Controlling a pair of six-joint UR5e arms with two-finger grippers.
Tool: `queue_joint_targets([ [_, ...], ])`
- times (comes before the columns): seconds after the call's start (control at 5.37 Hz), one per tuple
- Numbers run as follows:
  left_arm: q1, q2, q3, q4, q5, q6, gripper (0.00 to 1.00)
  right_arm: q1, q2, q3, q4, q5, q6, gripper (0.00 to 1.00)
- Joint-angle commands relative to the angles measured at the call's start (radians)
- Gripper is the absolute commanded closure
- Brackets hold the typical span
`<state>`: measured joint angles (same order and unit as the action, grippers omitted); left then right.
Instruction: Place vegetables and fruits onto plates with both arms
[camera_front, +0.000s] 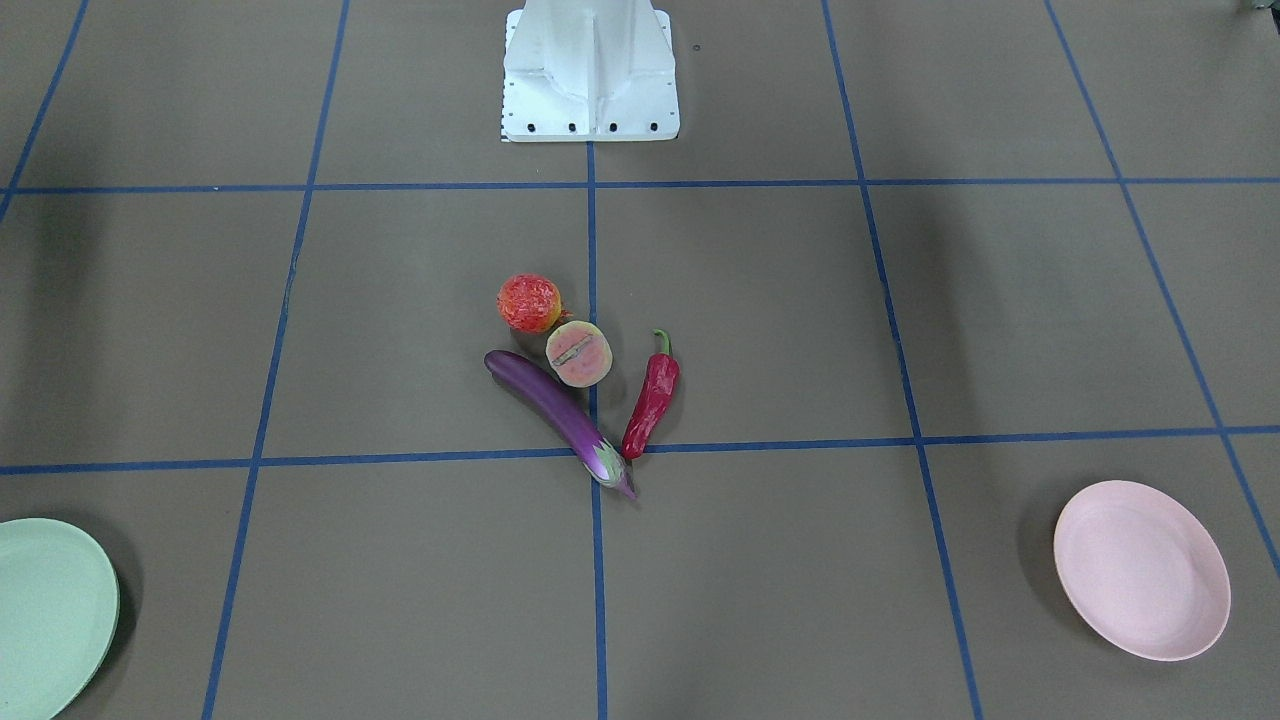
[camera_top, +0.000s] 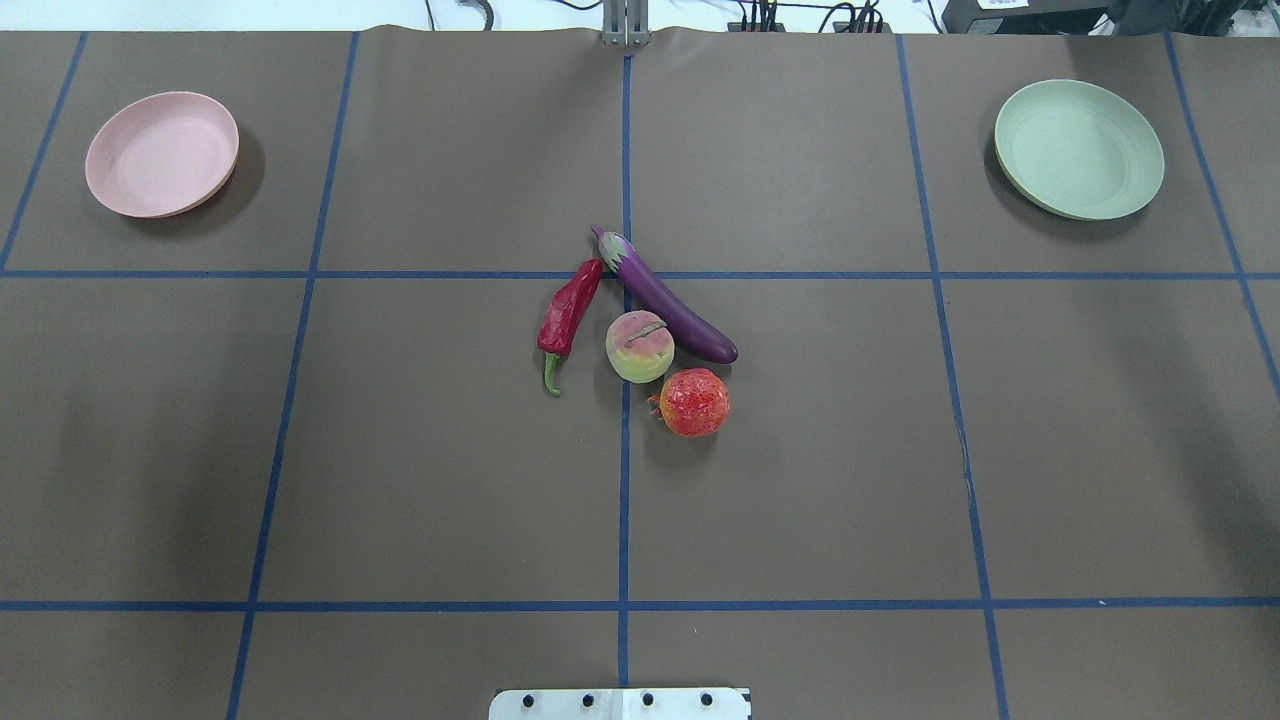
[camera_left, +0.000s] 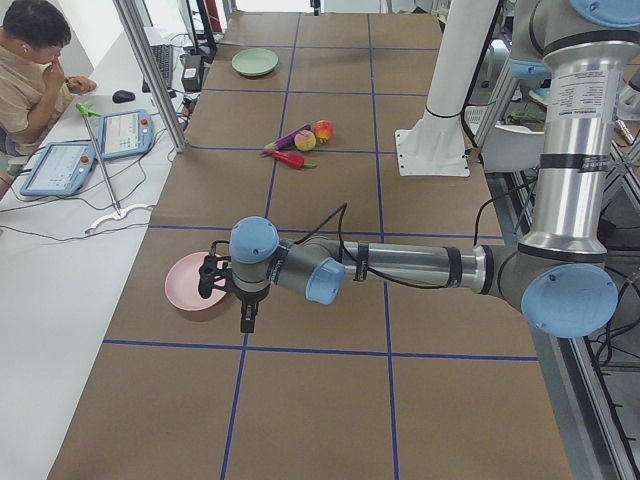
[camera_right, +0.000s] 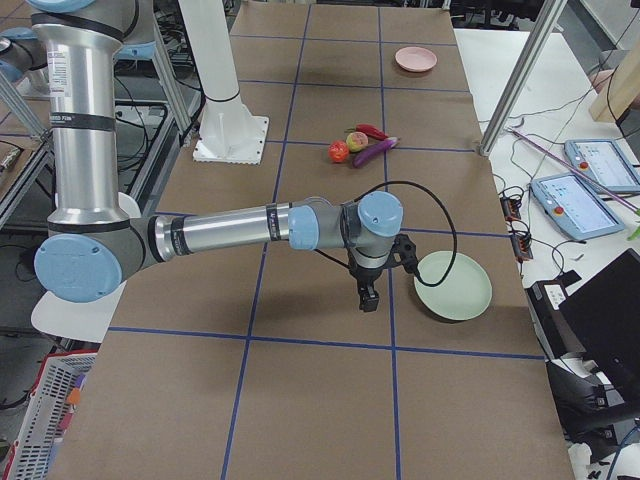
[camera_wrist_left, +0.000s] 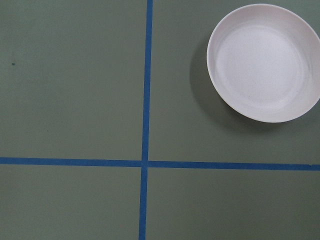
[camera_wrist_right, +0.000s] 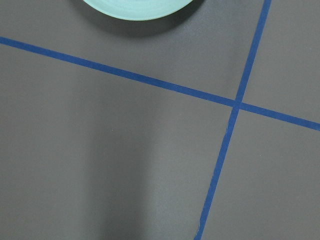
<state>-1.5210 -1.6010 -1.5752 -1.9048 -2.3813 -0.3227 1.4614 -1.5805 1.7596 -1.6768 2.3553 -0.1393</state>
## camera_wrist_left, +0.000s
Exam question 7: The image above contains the pink plastic plate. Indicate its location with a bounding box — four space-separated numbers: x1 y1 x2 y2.
206 3 320 123

